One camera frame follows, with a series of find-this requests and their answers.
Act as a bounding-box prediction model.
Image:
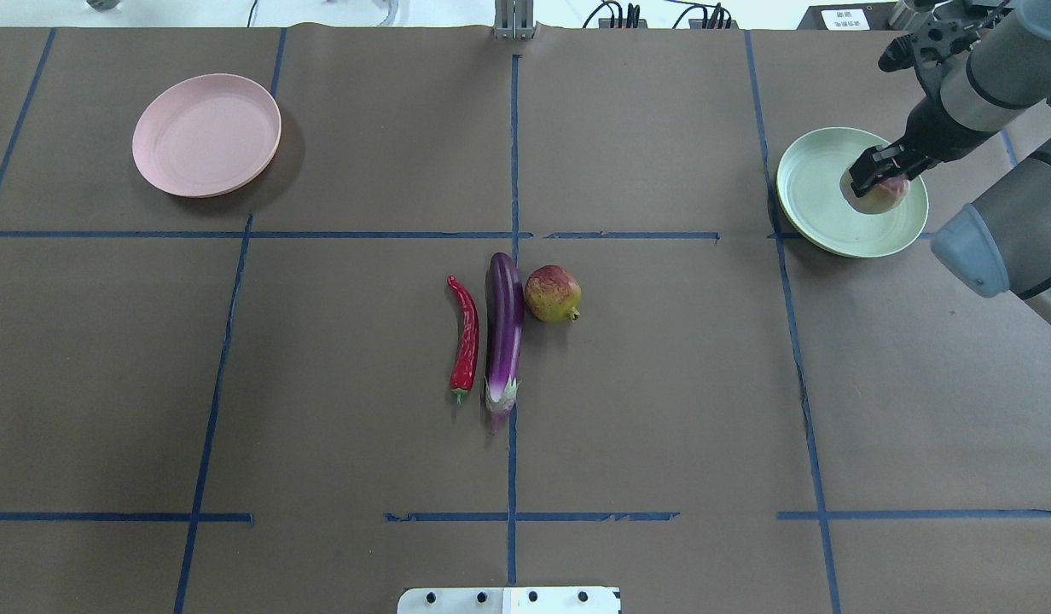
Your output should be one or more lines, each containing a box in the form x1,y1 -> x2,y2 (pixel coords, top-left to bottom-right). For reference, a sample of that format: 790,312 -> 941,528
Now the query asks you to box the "red chili pepper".
447,275 -> 479,407

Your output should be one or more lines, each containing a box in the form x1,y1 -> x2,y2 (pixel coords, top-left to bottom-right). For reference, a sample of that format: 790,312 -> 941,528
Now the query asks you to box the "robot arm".
840,1 -> 1051,327

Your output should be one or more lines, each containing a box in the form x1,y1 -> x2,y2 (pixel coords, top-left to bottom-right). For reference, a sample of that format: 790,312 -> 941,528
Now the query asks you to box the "grey aluminium post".
493,0 -> 537,40

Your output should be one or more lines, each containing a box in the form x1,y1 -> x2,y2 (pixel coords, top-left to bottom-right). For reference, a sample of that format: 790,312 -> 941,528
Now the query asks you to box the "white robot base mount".
397,586 -> 623,613

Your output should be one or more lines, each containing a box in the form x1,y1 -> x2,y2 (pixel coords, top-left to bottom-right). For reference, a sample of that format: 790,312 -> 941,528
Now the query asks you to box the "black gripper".
848,97 -> 974,197

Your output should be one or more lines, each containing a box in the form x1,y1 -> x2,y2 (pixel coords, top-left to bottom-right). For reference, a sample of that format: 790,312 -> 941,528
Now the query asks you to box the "black labelled box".
796,1 -> 897,32

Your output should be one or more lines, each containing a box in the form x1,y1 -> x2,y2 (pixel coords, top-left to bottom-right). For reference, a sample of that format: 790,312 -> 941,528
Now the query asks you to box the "pink peach half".
840,171 -> 911,214

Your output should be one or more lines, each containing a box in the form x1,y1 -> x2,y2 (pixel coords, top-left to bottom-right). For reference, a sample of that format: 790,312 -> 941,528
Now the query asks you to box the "green plate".
776,127 -> 930,259

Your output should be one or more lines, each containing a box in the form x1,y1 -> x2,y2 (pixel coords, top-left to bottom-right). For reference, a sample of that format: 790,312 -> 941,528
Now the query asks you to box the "purple eggplant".
485,252 -> 526,436

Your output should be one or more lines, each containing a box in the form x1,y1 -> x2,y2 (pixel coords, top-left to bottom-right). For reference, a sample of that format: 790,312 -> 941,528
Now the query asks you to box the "red-green pomegranate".
523,264 -> 583,323

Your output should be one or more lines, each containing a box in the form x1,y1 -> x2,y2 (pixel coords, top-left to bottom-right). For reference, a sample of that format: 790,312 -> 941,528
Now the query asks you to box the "pink plate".
131,73 -> 282,199

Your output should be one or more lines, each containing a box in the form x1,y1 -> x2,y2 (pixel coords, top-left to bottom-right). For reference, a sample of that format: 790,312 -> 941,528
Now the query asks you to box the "black power strip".
583,1 -> 650,30

